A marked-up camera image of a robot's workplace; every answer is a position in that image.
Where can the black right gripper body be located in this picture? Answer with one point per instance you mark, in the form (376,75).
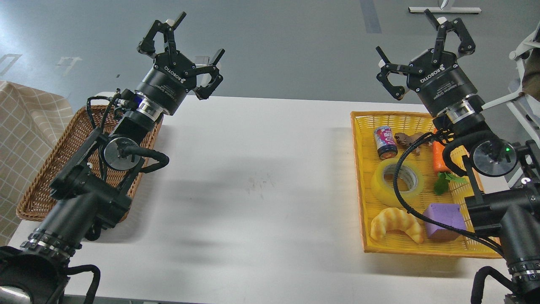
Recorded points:
(442,84)

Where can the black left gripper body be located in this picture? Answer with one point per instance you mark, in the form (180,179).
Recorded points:
(166,83)

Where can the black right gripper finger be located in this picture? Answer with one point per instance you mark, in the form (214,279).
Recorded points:
(466,46)
(389,71)

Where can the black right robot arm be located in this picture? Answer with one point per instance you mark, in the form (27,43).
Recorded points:
(504,209)

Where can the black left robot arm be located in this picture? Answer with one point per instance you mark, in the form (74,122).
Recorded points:
(91,189)

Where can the brown toy animal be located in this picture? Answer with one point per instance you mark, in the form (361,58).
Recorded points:
(407,140)

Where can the small soda can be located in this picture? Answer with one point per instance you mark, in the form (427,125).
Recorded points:
(384,142)

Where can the white floor stand base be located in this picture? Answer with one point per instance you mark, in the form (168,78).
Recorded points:
(445,7)

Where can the orange toy carrot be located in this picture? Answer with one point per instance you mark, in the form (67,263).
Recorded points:
(439,166)

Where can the white chair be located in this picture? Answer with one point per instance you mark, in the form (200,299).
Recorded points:
(523,99)

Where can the yellow plastic basket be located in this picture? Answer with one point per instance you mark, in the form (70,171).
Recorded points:
(376,193)

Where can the toy croissant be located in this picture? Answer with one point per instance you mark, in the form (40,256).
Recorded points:
(395,219)

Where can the purple foam cube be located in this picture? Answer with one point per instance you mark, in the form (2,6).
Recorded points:
(448,214)

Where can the beige checkered cloth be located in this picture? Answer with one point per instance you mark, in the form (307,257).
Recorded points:
(31,122)

